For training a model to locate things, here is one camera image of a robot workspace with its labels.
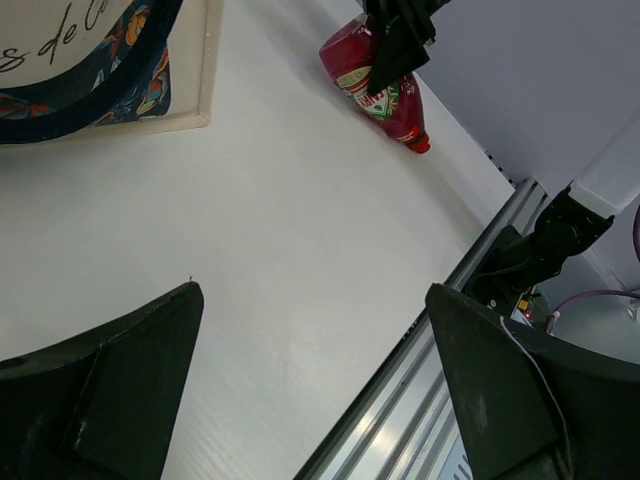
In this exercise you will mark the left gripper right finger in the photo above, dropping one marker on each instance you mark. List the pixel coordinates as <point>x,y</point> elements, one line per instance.
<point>531,406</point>

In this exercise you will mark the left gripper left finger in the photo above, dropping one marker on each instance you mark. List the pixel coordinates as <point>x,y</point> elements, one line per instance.
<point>102,404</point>

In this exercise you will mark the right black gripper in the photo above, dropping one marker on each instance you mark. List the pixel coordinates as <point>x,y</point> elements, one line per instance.
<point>407,27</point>

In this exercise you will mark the red soap bottle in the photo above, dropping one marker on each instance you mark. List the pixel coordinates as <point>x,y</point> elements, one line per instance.
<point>348,58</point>

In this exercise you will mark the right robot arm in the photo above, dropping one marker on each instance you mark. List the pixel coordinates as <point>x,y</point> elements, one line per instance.
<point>575,218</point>

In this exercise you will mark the beige canvas tote bag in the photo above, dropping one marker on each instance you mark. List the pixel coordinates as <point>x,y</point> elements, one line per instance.
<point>95,68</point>

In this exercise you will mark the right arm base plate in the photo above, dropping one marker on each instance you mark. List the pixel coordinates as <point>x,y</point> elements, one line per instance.
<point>505,280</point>

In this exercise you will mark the aluminium mounting rail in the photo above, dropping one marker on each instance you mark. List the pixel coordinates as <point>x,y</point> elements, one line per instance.
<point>400,426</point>

